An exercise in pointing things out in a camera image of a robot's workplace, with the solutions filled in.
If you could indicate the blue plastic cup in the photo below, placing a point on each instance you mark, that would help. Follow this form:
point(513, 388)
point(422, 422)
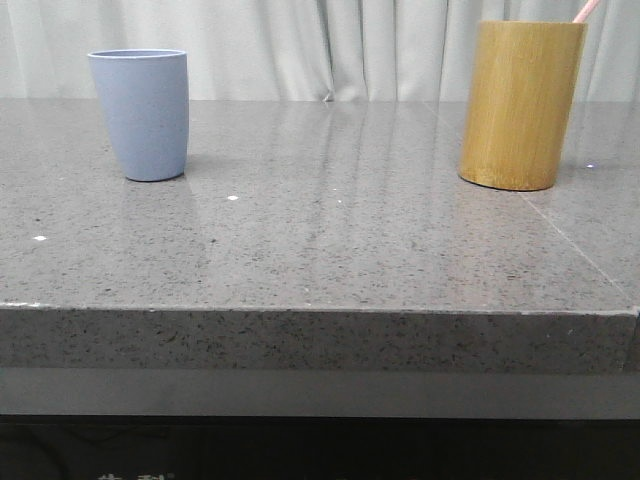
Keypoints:
point(144, 95)

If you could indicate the pink chopstick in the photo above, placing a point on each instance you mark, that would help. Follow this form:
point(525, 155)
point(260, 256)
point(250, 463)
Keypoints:
point(585, 11)

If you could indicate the white curtain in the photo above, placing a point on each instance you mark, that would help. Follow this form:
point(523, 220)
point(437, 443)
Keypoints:
point(263, 50)

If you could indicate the bamboo cylindrical holder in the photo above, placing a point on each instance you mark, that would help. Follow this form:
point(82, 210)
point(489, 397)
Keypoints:
point(521, 94)

